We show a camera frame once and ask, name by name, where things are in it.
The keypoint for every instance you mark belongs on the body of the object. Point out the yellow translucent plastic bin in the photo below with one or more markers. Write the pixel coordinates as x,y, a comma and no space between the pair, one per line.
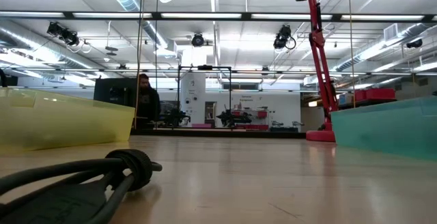
61,125

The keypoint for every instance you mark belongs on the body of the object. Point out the black aluminium table frame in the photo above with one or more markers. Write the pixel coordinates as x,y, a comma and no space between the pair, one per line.
218,134

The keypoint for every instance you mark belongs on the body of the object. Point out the black background robot arm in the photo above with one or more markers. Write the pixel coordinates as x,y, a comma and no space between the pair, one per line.
235,117

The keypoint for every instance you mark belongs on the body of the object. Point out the black monitor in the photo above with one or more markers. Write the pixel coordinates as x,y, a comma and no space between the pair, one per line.
114,92

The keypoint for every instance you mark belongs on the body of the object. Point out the silver ventilation duct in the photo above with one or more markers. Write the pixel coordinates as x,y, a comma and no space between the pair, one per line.
129,2

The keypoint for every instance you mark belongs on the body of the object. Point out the red desk lamp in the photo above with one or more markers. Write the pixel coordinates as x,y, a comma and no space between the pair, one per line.
321,63

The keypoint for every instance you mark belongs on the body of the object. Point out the pink flat case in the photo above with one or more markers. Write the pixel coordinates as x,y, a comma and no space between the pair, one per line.
201,126

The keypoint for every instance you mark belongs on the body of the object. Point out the black beam with light strips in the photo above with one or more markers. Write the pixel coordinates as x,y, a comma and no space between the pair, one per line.
201,15

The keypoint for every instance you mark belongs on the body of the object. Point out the teal translucent plastic bin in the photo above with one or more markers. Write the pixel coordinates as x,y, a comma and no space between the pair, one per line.
385,132

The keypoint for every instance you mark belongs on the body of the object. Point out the parts rack with bins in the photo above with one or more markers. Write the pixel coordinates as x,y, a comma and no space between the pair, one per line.
375,94

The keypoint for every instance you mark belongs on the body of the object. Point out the person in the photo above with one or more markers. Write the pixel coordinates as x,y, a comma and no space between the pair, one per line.
148,104

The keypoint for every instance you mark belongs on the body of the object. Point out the black hanging camera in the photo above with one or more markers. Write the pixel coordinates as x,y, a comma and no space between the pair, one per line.
63,33
197,40
282,38

